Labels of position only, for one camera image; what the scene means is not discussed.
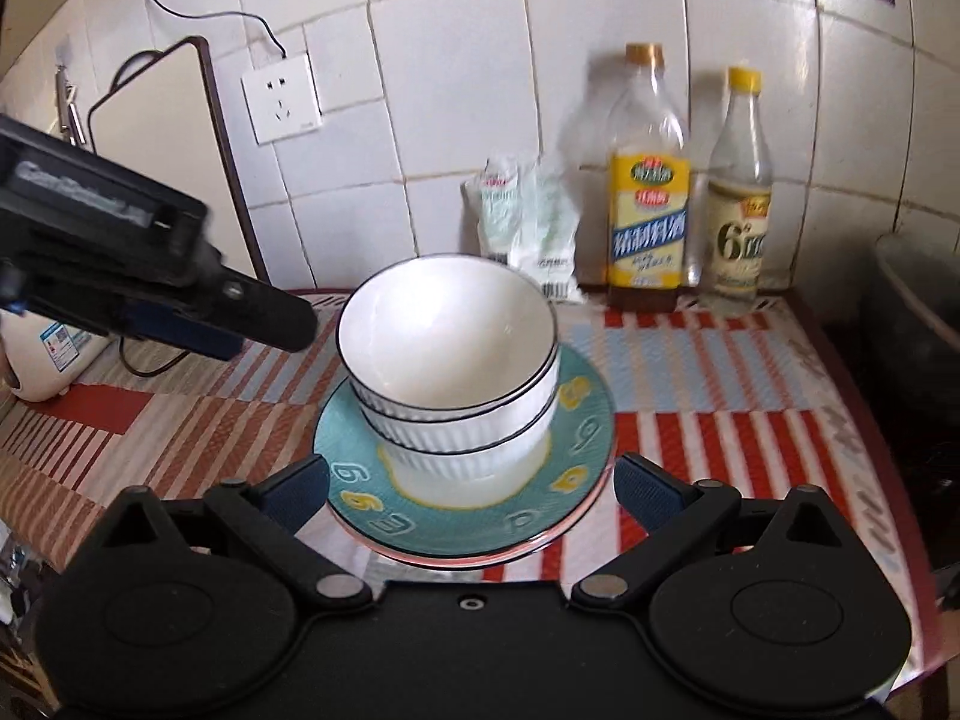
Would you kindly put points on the striped patchwork table mat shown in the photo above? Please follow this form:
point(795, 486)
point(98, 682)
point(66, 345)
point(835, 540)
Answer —
point(712, 405)

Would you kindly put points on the black wok with glass lid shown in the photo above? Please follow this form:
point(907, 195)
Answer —
point(922, 300)

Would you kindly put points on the white salt bag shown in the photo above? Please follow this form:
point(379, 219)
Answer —
point(525, 225)

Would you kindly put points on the hanging metal ladle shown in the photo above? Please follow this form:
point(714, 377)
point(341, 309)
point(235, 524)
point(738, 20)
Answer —
point(71, 120)

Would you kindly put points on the white cutting board black rim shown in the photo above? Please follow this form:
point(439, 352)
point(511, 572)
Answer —
point(165, 127)

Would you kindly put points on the white wall socket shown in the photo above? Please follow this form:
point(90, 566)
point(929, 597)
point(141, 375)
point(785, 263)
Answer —
point(281, 97)

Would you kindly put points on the blue fried egg print plate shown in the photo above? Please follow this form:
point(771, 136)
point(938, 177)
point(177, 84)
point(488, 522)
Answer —
point(577, 450)

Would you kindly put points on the white rice cooker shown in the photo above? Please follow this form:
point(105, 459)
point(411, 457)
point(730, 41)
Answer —
point(60, 360)

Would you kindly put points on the black gas stove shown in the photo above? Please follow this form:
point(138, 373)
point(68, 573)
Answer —
point(922, 450)

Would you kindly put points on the clear wall hook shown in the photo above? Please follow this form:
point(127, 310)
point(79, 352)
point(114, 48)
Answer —
point(63, 51)

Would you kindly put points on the white ribbed bowl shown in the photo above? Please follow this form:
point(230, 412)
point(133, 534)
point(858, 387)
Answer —
point(442, 330)
point(450, 480)
point(450, 435)

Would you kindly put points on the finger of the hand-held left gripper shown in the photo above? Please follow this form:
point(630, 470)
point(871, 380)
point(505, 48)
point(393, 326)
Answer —
point(195, 337)
point(270, 315)

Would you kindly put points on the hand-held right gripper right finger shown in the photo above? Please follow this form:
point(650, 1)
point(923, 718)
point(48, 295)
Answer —
point(649, 491)

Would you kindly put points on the yellow label cooking wine bottle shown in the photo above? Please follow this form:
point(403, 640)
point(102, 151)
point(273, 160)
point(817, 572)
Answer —
point(649, 225)

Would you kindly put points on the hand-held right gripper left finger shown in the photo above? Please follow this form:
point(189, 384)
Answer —
point(300, 491)

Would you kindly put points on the clear vinegar bottle yellow cap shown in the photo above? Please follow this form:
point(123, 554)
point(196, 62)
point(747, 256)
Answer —
point(739, 240)

